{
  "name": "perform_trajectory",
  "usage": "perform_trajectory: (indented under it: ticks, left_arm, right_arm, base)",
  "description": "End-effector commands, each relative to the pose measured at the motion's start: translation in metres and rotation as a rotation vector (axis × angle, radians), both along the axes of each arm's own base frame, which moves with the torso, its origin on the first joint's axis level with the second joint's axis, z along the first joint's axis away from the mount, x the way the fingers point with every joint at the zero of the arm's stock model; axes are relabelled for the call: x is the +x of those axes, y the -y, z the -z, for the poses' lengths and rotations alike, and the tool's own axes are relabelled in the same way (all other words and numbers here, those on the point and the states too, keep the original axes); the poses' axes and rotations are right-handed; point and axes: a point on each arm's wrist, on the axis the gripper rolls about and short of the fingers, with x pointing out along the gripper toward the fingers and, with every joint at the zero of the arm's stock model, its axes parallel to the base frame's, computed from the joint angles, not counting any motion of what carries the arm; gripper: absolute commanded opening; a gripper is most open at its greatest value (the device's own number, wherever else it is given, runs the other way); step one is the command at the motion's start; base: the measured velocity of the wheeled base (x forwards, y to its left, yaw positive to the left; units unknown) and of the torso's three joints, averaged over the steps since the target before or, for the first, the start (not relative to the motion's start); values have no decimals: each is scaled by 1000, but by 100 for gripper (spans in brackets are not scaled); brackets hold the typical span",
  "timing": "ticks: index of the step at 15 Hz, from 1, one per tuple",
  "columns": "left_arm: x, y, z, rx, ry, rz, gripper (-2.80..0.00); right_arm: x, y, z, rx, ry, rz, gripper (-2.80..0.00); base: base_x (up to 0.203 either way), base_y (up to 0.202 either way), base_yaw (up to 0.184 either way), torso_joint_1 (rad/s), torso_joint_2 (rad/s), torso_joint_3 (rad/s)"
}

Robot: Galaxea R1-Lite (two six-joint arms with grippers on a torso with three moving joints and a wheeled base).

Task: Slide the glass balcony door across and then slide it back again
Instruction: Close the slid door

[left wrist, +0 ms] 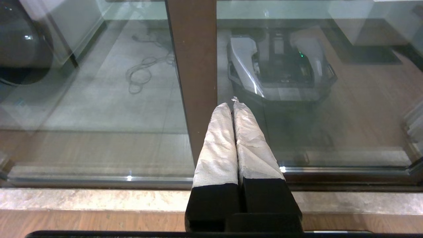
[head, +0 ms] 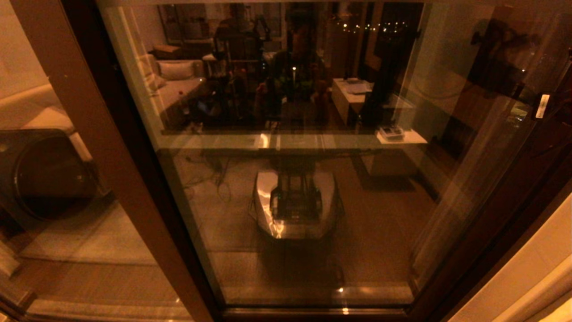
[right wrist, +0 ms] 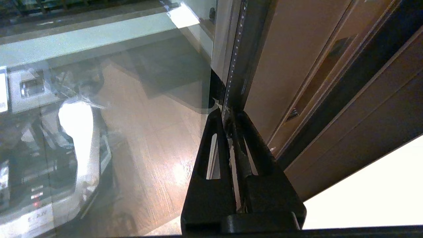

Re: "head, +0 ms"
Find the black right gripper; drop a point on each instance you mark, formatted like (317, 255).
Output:
(552, 105)

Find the brown framed sliding glass door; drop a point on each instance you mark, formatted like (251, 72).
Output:
(447, 201)

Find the dark front-load washing machine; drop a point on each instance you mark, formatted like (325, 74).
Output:
(49, 179)

